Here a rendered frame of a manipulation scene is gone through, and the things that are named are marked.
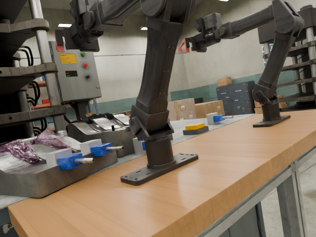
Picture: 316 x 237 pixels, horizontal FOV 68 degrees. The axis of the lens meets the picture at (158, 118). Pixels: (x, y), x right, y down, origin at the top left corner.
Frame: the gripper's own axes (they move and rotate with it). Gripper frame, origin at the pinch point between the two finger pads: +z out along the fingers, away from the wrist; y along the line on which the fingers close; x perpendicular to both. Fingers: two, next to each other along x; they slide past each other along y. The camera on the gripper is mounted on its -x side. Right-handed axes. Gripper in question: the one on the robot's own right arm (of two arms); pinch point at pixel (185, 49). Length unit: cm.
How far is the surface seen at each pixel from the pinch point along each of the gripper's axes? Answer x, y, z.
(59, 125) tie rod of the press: 27, 50, 62
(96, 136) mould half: 33, 58, 0
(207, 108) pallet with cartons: 54, -344, 263
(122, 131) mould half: 32, 54, -13
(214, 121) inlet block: 38.7, -1.4, -8.9
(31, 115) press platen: 18, 62, 67
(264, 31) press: -72, -358, 115
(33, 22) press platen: -32, 53, 60
